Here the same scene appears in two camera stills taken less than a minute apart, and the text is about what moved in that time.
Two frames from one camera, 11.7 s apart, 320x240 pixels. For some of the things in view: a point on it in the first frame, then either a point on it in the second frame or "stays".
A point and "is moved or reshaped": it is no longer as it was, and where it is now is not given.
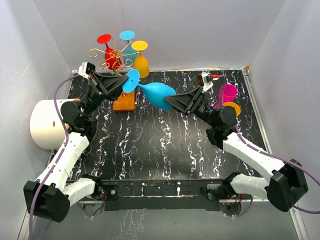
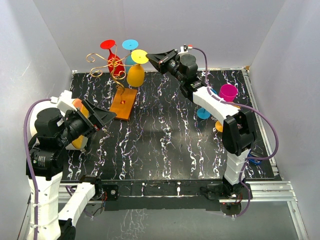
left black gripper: [109, 87] to [97, 119]
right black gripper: [187, 102] to [164, 59]
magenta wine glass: [227, 92] stays
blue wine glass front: [154, 92] is moved or reshaped
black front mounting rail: [180, 194] stays
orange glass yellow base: [140, 62] to [135, 74]
